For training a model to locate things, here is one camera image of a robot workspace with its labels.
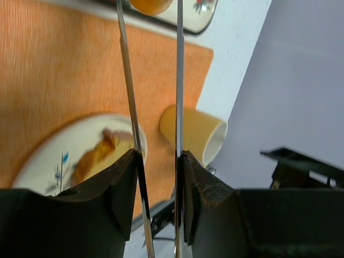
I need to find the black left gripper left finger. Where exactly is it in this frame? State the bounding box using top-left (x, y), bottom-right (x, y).
top-left (1, 149), bottom-right (137, 257)

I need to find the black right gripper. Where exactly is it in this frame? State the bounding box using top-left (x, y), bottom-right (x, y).
top-left (260, 147), bottom-right (343, 189)

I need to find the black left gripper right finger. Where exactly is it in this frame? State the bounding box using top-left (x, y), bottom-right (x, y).
top-left (183, 151), bottom-right (343, 257)

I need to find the speckled toast bread slice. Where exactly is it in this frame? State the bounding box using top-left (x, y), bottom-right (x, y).
top-left (71, 128), bottom-right (134, 186)

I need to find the orange oval bun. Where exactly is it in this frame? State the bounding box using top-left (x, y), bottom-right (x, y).
top-left (129, 0), bottom-right (173, 16)

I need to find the white and blue plate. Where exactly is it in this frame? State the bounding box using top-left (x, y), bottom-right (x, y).
top-left (12, 113), bottom-right (132, 196)

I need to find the yellow mug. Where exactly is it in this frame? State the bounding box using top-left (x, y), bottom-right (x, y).
top-left (159, 105), bottom-right (228, 167)

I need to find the orange cloth placemat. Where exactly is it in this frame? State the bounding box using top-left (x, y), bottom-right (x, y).
top-left (0, 0), bottom-right (214, 218)

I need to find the strawberry pattern white tray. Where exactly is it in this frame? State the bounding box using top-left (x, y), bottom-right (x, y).
top-left (123, 1), bottom-right (218, 35)

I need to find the aluminium frame rail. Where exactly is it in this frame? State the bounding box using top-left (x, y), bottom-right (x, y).
top-left (131, 197), bottom-right (175, 232)

